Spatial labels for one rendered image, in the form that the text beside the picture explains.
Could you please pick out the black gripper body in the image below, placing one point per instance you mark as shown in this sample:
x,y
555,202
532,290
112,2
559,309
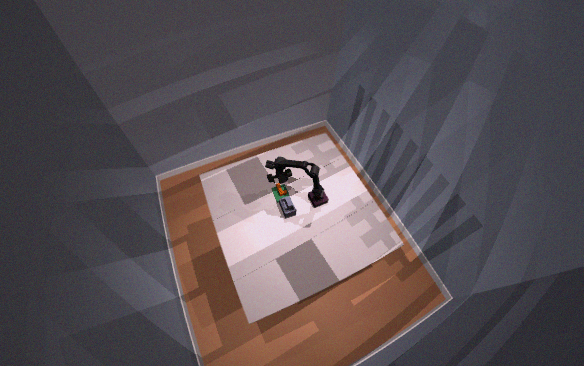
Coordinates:
x,y
271,177

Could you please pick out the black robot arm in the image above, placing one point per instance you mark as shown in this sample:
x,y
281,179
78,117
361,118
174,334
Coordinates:
x,y
281,163

